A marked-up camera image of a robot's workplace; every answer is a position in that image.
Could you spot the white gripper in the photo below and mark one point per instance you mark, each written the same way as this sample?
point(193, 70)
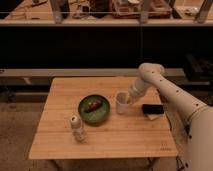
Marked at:
point(137, 90)

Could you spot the white ceramic cup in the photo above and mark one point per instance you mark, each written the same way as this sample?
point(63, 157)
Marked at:
point(120, 100)

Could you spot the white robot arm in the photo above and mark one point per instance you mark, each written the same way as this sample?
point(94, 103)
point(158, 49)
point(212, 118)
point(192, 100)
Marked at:
point(199, 115)

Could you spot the black box on white base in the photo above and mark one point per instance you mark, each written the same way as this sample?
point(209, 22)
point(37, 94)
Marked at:
point(153, 111)

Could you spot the brown sausage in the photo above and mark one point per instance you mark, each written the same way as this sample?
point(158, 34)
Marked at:
point(93, 106)

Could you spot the green plate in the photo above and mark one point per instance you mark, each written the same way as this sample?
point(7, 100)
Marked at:
point(97, 116)

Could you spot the wooden table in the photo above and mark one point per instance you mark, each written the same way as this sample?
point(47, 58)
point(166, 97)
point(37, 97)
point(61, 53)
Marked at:
point(128, 136)

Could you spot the white plastic bottle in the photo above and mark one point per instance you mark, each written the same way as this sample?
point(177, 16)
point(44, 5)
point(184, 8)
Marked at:
point(77, 128)

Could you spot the long shelf bench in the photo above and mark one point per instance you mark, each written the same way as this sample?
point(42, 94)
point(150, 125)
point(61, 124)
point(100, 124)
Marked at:
point(110, 13)

